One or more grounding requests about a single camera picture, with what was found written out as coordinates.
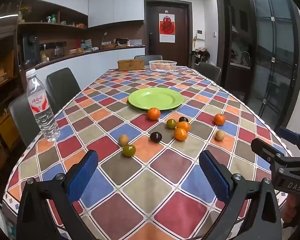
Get white upper cabinets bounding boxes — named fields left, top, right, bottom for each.
left=22, top=0, right=144, bottom=28

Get grey dining chair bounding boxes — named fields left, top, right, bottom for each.
left=134, top=55, right=163, bottom=62
left=8, top=92, right=60, bottom=148
left=47, top=67, right=82, bottom=110
left=194, top=62, right=222, bottom=84

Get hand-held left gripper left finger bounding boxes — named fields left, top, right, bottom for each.
left=16, top=150, right=99, bottom=240

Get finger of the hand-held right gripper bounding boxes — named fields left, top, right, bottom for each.
left=277, top=127, right=300, bottom=153
left=251, top=138, right=300, bottom=171

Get clear plastic water bottle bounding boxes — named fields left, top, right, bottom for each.
left=26, top=68, right=61, bottom=142

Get dark bag pile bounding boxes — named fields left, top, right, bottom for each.
left=191, top=47, right=210, bottom=64

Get dark wooden door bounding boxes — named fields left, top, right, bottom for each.
left=144, top=0, right=192, bottom=67

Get black wall power strip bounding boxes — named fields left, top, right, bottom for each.
left=40, top=42, right=66, bottom=49

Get green plate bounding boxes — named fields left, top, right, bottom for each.
left=128, top=87, right=184, bottom=110

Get orange tangerine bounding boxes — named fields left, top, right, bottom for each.
left=147, top=107, right=161, bottom=121
left=174, top=128, right=188, bottom=141
left=177, top=121, right=191, bottom=132
left=213, top=113, right=226, bottom=126

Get checkered tablecloth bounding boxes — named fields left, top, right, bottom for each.
left=1, top=66, right=294, bottom=240

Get person's right hand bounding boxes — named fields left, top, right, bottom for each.
left=282, top=194, right=300, bottom=230

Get woven tissue box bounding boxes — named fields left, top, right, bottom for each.
left=117, top=59, right=145, bottom=71

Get glass sliding door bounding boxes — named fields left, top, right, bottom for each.
left=247, top=0, right=300, bottom=133

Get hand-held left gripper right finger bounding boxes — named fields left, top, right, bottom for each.
left=199, top=150, right=283, bottom=240

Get red and white wall calendar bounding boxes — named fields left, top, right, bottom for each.
left=159, top=13, right=176, bottom=43

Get white plastic basket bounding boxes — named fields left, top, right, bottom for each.
left=149, top=60, right=177, bottom=72

